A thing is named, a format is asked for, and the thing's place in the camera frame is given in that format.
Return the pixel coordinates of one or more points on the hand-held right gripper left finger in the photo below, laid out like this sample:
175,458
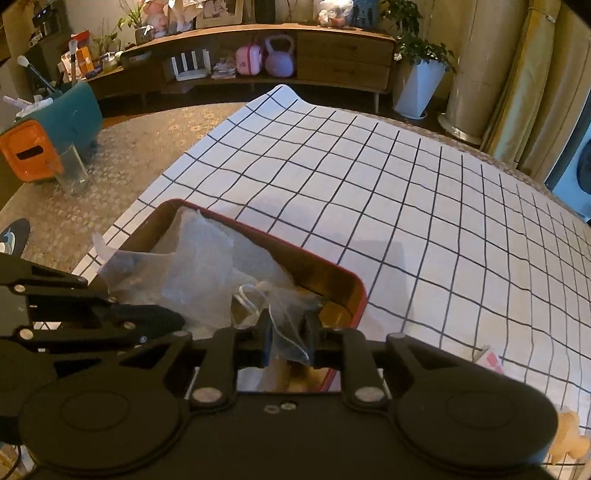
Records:
264,344

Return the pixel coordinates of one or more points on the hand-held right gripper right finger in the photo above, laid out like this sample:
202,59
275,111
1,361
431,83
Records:
310,344

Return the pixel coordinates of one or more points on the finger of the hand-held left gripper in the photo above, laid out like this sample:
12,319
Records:
152,318
23,364

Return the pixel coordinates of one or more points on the red box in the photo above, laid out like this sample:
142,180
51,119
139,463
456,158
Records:
358,304

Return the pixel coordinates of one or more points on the white plastic bag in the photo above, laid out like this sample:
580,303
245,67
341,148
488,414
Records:
194,258

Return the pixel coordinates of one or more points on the clear drinking glass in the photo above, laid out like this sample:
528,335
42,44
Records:
74,173

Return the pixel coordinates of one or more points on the white black checkered cloth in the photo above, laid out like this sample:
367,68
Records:
369,184

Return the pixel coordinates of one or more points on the pink white card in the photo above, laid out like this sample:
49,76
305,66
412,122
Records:
491,362

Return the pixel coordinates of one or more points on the orange lidded box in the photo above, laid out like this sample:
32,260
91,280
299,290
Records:
27,152

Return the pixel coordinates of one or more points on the teal storage box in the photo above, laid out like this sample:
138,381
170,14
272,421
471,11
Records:
76,115

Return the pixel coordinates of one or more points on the white router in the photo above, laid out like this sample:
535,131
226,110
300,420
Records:
189,69

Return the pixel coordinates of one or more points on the stack of booklets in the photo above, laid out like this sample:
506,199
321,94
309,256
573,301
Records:
224,69

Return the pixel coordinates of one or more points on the small orange box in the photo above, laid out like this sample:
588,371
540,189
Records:
83,61

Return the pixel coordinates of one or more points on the yellow rubber toy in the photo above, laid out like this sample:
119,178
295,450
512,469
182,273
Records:
570,438

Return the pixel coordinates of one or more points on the pink toy case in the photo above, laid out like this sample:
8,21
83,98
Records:
250,59

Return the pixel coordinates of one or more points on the green plant white pot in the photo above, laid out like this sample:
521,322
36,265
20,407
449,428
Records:
418,87

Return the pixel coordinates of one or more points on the pink kettlebell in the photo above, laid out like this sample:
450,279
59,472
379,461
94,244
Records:
280,60

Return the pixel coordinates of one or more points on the wooden sideboard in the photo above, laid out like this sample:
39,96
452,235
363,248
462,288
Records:
341,60

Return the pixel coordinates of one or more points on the small potted plant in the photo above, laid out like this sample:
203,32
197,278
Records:
138,30

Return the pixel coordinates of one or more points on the pink doll figure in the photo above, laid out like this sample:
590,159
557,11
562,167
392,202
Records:
161,18

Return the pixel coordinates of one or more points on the white washing machine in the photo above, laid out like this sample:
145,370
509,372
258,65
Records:
577,184

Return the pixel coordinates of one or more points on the beige covered standing cylinder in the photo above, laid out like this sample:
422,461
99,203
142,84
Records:
485,69

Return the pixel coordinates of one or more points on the clear bag on sideboard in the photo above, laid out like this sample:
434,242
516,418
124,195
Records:
334,13

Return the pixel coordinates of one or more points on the blue container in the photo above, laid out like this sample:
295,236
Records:
367,11

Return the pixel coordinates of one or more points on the beige curtains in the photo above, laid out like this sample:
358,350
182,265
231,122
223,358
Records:
549,83

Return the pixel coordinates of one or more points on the picture frame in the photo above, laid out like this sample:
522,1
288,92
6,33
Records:
219,13

